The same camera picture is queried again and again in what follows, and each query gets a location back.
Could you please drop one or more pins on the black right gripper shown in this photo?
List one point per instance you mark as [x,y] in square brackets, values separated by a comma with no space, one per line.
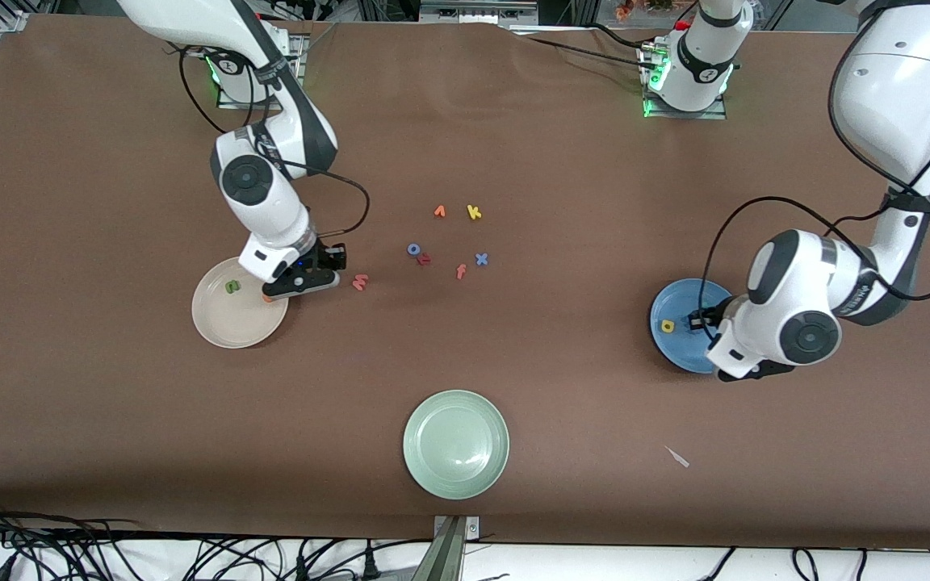
[326,257]

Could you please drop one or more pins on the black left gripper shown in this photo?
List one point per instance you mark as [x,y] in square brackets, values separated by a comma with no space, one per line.
[712,316]

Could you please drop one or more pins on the pink foam letter w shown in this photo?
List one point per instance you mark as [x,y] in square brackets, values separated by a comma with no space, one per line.
[360,281]

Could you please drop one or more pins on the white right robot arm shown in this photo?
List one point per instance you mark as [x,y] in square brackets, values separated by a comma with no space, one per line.
[255,181]

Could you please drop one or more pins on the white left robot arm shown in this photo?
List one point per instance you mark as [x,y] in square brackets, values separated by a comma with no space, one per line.
[893,89]

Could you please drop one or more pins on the blue plate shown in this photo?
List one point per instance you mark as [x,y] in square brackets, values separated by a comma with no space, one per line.
[679,347]

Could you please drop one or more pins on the beige brown plate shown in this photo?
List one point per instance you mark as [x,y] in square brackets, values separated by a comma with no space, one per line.
[231,319]

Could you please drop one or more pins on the small white tape scrap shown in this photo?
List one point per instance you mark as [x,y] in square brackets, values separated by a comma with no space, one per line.
[677,457]

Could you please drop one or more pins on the brown table cover sheet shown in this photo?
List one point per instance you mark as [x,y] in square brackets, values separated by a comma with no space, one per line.
[513,145]

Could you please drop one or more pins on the pale green plate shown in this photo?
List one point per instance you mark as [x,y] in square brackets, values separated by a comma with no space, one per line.
[456,445]

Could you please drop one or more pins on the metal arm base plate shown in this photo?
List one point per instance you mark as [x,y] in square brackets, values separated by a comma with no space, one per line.
[691,115]
[300,56]

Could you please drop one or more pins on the aluminium frame beam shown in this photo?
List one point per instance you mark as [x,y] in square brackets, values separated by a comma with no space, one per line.
[473,12]

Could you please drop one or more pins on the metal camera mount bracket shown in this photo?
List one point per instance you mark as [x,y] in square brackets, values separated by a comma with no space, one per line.
[450,557]

